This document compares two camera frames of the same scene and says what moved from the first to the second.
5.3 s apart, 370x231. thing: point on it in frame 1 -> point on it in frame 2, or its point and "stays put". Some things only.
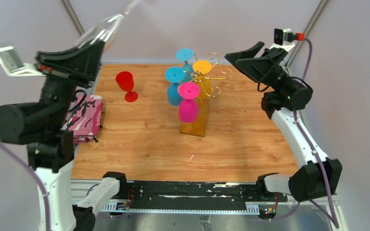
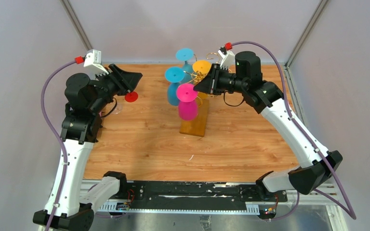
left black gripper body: [74, 70] -> [110, 83]
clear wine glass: [105, 29] -> [118, 109]
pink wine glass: [188, 105] stays put
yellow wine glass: [202, 67] stays put
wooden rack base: [198, 127] stays put
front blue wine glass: [174, 75] stays put
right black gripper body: [271, 72] -> [221, 80]
